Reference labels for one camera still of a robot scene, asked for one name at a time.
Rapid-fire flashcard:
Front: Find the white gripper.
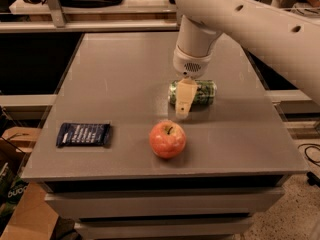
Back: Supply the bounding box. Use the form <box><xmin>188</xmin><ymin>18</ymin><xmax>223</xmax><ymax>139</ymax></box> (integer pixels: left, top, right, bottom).
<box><xmin>173</xmin><ymin>46</ymin><xmax>211</xmax><ymax>119</ymax></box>

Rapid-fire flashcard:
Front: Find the green soda can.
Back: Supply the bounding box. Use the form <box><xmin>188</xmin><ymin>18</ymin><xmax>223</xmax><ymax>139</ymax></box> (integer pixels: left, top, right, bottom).
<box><xmin>168</xmin><ymin>80</ymin><xmax>217</xmax><ymax>105</ymax></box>

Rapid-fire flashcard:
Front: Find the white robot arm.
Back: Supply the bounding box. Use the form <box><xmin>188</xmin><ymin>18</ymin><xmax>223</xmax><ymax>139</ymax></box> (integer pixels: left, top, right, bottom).
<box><xmin>173</xmin><ymin>0</ymin><xmax>320</xmax><ymax>119</ymax></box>

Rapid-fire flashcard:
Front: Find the red apple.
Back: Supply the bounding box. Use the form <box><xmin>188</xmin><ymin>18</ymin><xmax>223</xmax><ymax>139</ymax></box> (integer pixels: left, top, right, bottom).
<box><xmin>149</xmin><ymin>120</ymin><xmax>187</xmax><ymax>159</ymax></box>

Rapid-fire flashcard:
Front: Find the grey drawer cabinet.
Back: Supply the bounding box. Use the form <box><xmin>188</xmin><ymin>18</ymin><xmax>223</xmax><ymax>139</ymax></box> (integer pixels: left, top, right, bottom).
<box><xmin>45</xmin><ymin>186</ymin><xmax>284</xmax><ymax>240</ymax></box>

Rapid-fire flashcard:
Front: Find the dark blue snack packet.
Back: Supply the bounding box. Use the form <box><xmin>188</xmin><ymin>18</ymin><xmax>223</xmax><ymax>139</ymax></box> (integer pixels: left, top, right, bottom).
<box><xmin>56</xmin><ymin>123</ymin><xmax>111</xmax><ymax>148</ymax></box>

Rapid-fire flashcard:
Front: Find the green printed bag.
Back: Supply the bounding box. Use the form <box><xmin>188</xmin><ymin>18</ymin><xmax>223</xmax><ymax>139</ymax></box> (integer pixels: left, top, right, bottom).
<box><xmin>0</xmin><ymin>163</ymin><xmax>28</xmax><ymax>218</ymax></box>

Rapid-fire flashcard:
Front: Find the brown cardboard box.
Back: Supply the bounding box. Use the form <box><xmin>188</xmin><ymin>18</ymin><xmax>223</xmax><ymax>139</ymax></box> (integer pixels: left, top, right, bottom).
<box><xmin>0</xmin><ymin>126</ymin><xmax>60</xmax><ymax>240</ymax></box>

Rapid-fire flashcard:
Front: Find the black floor cable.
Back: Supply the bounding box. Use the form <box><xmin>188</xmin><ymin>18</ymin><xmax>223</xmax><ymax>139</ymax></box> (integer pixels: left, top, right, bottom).
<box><xmin>297</xmin><ymin>142</ymin><xmax>320</xmax><ymax>168</ymax></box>

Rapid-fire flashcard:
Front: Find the metal railing frame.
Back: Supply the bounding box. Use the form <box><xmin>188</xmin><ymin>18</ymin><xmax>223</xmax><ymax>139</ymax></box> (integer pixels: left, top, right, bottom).
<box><xmin>1</xmin><ymin>0</ymin><xmax>320</xmax><ymax>37</ymax></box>

